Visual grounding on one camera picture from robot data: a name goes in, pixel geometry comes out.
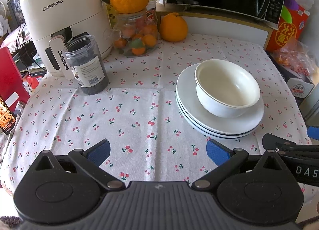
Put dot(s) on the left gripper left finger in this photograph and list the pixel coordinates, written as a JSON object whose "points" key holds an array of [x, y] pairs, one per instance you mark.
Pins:
{"points": [[88, 163]]}

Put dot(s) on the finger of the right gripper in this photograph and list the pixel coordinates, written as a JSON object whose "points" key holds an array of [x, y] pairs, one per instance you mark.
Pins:
{"points": [[313, 132]]}

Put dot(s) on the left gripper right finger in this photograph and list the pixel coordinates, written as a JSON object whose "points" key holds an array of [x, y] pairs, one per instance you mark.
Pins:
{"points": [[227, 161]]}

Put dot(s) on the white ceramic bowl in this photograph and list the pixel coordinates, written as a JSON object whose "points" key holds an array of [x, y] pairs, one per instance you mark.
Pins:
{"points": [[225, 89]]}

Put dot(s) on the white ceramic plate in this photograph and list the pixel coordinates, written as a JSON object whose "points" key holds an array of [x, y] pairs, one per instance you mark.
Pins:
{"points": [[186, 90]]}

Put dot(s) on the white plate middle stack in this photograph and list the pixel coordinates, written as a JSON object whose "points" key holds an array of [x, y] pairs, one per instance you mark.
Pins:
{"points": [[247, 122]]}

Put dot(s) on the white plate stack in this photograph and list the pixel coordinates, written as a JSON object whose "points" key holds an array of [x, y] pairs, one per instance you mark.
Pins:
{"points": [[207, 132], [247, 122]]}

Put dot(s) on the white plate bottom stack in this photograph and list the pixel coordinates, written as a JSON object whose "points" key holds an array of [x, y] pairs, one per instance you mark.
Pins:
{"points": [[207, 132]]}

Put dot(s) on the Ganten water carton box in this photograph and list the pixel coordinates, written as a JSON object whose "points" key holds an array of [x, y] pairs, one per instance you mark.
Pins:
{"points": [[300, 85]]}

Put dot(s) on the cherry print tablecloth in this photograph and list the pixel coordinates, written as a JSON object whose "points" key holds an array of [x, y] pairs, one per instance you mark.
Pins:
{"points": [[137, 113]]}

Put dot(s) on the plastic bag of oranges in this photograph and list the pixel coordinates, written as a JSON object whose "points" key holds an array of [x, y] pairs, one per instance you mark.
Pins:
{"points": [[296, 56]]}

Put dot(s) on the smartphone with lit screen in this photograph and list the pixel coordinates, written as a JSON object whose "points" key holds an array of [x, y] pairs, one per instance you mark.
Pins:
{"points": [[7, 119]]}

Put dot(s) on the clear jar black contents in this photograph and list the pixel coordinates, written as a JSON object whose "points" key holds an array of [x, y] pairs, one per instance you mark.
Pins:
{"points": [[84, 59]]}

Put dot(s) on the red plastic stool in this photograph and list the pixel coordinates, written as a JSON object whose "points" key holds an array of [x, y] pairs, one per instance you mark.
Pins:
{"points": [[11, 80]]}

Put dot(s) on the red gift box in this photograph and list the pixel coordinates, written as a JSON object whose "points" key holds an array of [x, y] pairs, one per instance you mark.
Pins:
{"points": [[292, 22]]}

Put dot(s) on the glass jar of tangerines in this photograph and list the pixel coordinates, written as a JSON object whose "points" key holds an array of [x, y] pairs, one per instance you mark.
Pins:
{"points": [[133, 35]]}

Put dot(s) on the wooden white shelf stand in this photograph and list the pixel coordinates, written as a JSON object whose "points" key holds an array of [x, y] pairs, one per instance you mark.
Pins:
{"points": [[227, 27]]}

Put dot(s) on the large orange on table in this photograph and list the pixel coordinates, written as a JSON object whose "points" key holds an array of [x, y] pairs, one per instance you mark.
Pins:
{"points": [[173, 28]]}

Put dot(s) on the white Changhong air fryer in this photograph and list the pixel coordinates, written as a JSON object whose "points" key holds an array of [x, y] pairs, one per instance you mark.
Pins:
{"points": [[54, 23]]}

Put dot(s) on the picture frame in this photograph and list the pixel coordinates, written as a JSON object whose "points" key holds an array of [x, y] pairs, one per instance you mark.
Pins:
{"points": [[15, 12]]}

